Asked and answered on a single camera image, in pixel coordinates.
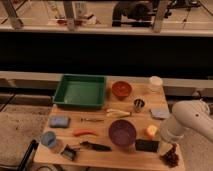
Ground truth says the black eraser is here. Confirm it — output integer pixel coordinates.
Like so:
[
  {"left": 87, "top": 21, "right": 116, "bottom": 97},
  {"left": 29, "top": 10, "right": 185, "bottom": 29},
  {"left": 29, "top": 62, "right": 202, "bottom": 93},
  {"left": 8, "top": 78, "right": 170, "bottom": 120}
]
[{"left": 135, "top": 139, "right": 159, "bottom": 152}]

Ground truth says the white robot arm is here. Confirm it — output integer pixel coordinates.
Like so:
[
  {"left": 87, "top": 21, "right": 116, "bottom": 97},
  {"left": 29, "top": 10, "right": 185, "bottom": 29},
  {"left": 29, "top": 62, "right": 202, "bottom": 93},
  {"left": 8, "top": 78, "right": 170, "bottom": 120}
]
[{"left": 157, "top": 100, "right": 213, "bottom": 156}]

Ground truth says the purple bowl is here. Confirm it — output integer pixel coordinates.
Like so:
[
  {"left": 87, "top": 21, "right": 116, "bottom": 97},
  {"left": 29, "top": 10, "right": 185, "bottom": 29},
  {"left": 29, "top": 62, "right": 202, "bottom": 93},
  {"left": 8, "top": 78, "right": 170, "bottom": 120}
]
[{"left": 108, "top": 119, "right": 137, "bottom": 148}]

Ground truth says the orange bowl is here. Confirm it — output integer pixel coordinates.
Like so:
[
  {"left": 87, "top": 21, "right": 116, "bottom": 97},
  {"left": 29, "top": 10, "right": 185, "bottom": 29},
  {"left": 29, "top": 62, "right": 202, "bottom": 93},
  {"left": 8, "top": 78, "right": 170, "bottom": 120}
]
[{"left": 112, "top": 81, "right": 132, "bottom": 99}]

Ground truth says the dark red grape bunch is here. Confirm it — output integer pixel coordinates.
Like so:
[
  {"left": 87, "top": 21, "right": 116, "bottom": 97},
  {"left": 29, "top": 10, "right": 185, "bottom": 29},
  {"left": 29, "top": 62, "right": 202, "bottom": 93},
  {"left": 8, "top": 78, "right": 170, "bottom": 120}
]
[{"left": 161, "top": 144, "right": 179, "bottom": 167}]

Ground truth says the yellow orange fruit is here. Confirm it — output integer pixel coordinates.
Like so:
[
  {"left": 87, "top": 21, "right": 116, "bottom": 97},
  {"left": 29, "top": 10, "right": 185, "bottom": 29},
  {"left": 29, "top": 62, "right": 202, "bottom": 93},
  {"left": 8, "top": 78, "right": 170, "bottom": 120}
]
[{"left": 145, "top": 125, "right": 158, "bottom": 140}]

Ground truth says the blue-grey cloth pad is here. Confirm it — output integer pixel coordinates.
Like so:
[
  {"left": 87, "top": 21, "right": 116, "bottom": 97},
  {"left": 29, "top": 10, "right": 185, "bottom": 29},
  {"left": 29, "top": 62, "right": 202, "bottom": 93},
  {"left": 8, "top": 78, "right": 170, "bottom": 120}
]
[{"left": 150, "top": 108, "right": 170, "bottom": 119}]

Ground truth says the wooden board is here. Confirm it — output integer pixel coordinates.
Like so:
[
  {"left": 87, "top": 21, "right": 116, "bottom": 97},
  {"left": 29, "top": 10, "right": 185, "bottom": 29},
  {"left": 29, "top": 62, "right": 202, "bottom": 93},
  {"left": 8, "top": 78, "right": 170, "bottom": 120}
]
[{"left": 34, "top": 81, "right": 185, "bottom": 171}]

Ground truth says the small metal cup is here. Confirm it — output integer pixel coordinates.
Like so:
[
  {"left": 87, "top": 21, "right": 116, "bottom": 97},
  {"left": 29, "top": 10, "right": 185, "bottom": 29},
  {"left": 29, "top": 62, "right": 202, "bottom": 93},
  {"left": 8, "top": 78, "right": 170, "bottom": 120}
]
[{"left": 134, "top": 98, "right": 145, "bottom": 113}]

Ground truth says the black marker pen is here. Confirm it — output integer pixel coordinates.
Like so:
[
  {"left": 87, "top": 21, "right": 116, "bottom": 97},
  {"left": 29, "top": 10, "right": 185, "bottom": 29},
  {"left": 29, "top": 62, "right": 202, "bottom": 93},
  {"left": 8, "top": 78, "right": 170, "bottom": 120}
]
[{"left": 80, "top": 141, "right": 111, "bottom": 151}]

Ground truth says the orange carrot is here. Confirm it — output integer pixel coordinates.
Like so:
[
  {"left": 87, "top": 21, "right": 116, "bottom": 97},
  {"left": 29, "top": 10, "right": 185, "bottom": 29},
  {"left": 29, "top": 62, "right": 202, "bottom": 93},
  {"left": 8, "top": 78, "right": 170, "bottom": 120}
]
[{"left": 72, "top": 129, "right": 98, "bottom": 136}]

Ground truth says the black binder clip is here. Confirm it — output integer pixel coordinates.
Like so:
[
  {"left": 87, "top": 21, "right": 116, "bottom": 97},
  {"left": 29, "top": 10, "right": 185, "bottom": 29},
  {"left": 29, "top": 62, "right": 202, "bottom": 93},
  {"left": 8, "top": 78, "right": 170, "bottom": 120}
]
[{"left": 61, "top": 145, "right": 79, "bottom": 161}]

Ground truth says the green plastic tray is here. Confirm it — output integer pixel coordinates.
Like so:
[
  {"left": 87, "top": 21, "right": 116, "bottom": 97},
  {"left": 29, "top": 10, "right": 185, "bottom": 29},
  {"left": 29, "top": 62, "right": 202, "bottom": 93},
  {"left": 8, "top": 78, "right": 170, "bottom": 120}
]
[{"left": 53, "top": 74, "right": 106, "bottom": 109}]

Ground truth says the blue sponge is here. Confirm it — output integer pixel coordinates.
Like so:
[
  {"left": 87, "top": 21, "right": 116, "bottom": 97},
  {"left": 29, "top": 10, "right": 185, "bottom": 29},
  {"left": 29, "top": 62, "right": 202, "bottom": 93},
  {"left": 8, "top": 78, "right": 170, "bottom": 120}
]
[{"left": 49, "top": 116, "right": 70, "bottom": 128}]

